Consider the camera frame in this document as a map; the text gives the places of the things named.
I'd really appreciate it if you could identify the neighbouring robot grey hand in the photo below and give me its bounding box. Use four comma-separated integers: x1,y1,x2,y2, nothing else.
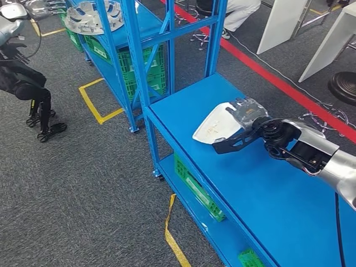
25,0,67,20

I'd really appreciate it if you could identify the silver wheel hubcap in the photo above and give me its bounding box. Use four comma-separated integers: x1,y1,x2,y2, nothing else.
64,1,124,36

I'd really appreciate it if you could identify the white plastic shell part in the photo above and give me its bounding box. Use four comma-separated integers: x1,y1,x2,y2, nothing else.
192,101,247,145

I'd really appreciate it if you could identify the blue metal shelf rack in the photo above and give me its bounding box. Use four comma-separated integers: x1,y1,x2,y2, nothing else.
121,0,356,267
65,0,173,134

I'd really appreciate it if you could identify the green plastic crate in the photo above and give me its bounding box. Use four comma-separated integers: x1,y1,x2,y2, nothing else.
124,72,167,102
174,154,226,223
238,249,265,267
83,34,113,66
60,13,84,52
117,44,165,80

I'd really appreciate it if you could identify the neighbouring robot black foot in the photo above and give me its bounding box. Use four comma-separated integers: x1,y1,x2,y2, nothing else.
26,108,57,128
36,122,68,144

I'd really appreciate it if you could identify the person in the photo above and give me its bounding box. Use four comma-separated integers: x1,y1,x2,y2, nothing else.
195,0,262,41

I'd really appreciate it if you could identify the white desk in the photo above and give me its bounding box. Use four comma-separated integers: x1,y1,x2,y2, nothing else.
256,0,356,83

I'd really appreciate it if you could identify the long red barrier belt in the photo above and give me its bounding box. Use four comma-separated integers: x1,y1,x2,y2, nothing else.
160,0,356,145

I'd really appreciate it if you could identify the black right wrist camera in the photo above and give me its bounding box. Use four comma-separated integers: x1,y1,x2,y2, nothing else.
212,125,263,155

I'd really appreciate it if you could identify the white floor cable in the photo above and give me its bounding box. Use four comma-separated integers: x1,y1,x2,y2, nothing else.
228,31,329,107

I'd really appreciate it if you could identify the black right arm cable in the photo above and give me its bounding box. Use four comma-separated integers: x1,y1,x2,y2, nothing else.
334,191,346,267

